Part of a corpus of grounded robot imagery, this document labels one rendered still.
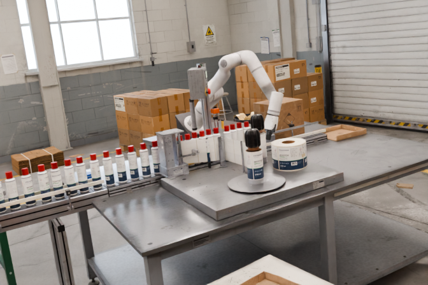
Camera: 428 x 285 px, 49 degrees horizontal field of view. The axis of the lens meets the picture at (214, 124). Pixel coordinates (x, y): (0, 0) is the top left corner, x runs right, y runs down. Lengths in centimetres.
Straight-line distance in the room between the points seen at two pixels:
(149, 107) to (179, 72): 296
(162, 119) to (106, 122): 228
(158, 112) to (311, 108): 245
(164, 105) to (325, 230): 420
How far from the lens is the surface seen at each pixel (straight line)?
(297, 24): 856
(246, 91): 719
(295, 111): 359
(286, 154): 264
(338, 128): 383
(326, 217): 256
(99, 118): 848
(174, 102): 652
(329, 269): 270
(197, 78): 292
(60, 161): 715
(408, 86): 721
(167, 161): 271
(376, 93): 751
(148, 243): 208
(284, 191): 239
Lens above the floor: 169
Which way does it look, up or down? 11 degrees down
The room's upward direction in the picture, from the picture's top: 6 degrees counter-clockwise
